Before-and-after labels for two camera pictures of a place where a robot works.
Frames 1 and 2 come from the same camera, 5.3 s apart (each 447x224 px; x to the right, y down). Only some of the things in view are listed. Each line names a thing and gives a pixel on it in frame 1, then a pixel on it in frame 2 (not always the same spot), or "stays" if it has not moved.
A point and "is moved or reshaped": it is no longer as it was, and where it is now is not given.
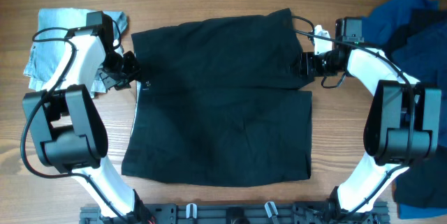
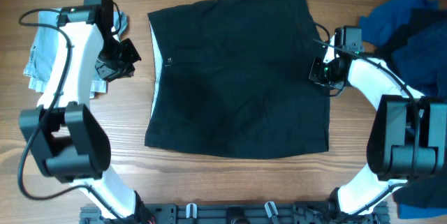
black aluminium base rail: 247,213 stays
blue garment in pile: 411,29 stays
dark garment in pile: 420,43 stays
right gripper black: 308,65 -> 314,74
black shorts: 221,102 is moved or reshaped
